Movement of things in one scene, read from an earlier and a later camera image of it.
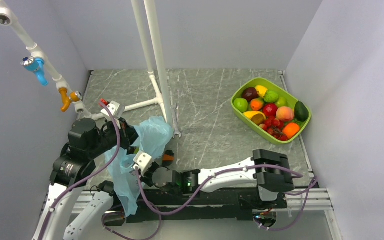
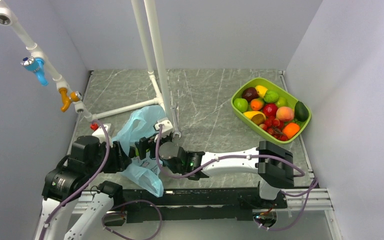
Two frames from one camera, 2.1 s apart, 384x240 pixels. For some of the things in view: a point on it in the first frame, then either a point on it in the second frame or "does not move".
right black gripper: x=145 y=178 to x=144 y=144
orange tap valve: x=74 y=96 does not move
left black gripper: x=128 y=133 to x=120 y=161
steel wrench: x=173 y=107 does not move
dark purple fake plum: x=250 y=93 does not move
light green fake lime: x=282 y=101 does not move
